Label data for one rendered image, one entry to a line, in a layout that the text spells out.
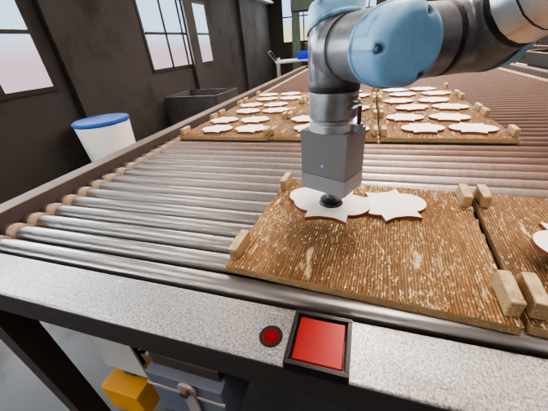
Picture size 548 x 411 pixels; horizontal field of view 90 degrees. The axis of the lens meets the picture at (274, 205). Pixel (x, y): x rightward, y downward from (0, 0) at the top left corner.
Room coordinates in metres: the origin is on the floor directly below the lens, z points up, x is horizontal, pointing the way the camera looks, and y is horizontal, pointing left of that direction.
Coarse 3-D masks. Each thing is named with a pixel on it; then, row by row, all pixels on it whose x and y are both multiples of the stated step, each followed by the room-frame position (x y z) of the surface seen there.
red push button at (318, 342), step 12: (300, 324) 0.23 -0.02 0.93; (312, 324) 0.23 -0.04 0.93; (324, 324) 0.23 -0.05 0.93; (336, 324) 0.23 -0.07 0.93; (300, 336) 0.21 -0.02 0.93; (312, 336) 0.21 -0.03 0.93; (324, 336) 0.21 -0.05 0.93; (336, 336) 0.21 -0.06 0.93; (300, 348) 0.20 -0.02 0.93; (312, 348) 0.20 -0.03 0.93; (324, 348) 0.19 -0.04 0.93; (336, 348) 0.19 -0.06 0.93; (300, 360) 0.18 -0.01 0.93; (312, 360) 0.18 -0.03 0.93; (324, 360) 0.18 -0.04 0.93; (336, 360) 0.18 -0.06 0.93
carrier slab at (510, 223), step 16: (480, 208) 0.45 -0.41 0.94; (496, 208) 0.44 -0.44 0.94; (512, 208) 0.44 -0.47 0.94; (528, 208) 0.43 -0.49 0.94; (544, 208) 0.43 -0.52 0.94; (496, 224) 0.39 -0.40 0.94; (512, 224) 0.39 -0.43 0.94; (528, 224) 0.38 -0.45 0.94; (496, 240) 0.35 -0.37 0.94; (512, 240) 0.35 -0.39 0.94; (528, 240) 0.34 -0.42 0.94; (496, 256) 0.32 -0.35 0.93; (512, 256) 0.31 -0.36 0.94; (528, 256) 0.30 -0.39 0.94; (544, 256) 0.30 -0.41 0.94; (512, 272) 0.28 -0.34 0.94; (544, 272) 0.27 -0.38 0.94; (544, 288) 0.24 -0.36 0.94; (528, 320) 0.20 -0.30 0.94; (544, 320) 0.20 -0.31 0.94; (544, 336) 0.19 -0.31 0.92
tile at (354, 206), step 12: (312, 192) 0.48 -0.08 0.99; (324, 192) 0.47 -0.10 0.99; (300, 204) 0.44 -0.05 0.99; (312, 204) 0.43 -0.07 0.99; (348, 204) 0.42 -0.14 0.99; (360, 204) 0.42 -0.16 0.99; (312, 216) 0.39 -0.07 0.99; (324, 216) 0.39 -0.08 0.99; (336, 216) 0.38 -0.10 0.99; (348, 216) 0.39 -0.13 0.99; (360, 216) 0.39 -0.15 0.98
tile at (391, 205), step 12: (372, 192) 0.53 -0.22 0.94; (384, 192) 0.53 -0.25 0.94; (396, 192) 0.52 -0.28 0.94; (372, 204) 0.49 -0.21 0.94; (384, 204) 0.48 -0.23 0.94; (396, 204) 0.48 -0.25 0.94; (408, 204) 0.47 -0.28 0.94; (420, 204) 0.47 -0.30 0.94; (372, 216) 0.45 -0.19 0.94; (384, 216) 0.44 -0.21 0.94; (396, 216) 0.43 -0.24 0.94; (408, 216) 0.43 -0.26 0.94; (420, 216) 0.43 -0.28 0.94
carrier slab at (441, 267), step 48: (288, 192) 0.59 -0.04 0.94; (432, 192) 0.52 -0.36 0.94; (288, 240) 0.40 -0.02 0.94; (336, 240) 0.39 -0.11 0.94; (384, 240) 0.38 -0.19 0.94; (432, 240) 0.36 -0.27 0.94; (480, 240) 0.35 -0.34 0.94; (336, 288) 0.28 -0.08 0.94; (384, 288) 0.27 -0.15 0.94; (432, 288) 0.26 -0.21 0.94; (480, 288) 0.25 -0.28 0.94
